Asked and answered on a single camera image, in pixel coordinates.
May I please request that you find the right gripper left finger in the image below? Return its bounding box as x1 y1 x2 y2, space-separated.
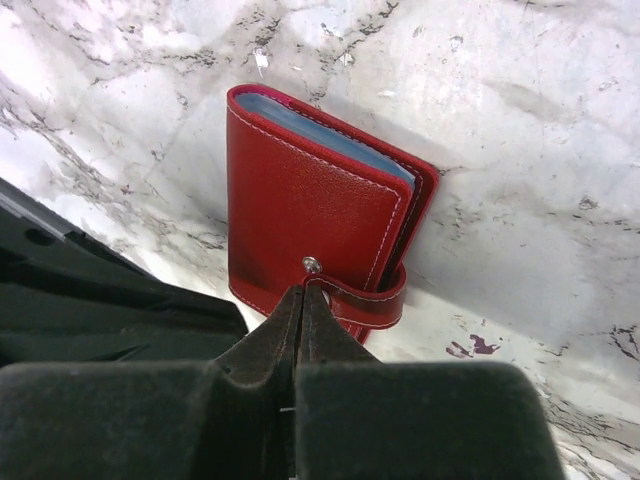
1 289 303 479

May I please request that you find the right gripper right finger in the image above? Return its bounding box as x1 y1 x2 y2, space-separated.
295 287 564 479

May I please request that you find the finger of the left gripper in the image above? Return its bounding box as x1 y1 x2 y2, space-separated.
1 181 248 366

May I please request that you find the red card holder wallet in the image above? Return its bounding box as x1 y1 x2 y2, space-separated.
226 84 440 342

